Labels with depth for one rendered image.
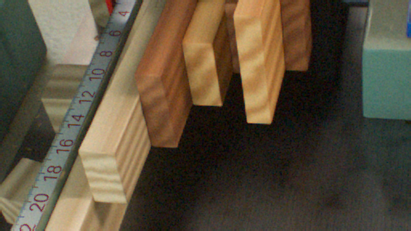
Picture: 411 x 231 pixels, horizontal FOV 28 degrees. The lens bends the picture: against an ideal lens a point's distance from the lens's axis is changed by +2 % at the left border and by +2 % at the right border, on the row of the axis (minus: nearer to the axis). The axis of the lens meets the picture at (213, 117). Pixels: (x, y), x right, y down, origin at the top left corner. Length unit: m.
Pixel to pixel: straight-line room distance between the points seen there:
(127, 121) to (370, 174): 0.16
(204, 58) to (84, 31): 0.34
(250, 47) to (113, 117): 0.08
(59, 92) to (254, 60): 0.27
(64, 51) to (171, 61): 0.34
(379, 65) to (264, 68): 0.08
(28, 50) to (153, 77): 0.32
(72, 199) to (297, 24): 0.17
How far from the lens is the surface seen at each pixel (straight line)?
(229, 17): 0.50
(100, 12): 0.79
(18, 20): 0.74
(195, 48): 0.48
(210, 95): 0.50
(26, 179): 0.64
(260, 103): 0.47
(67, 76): 0.70
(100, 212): 0.47
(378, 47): 0.50
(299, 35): 0.50
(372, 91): 0.52
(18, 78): 0.74
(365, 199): 0.50
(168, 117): 0.46
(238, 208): 0.50
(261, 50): 0.45
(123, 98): 0.46
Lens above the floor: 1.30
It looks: 46 degrees down
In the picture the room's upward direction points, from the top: 12 degrees counter-clockwise
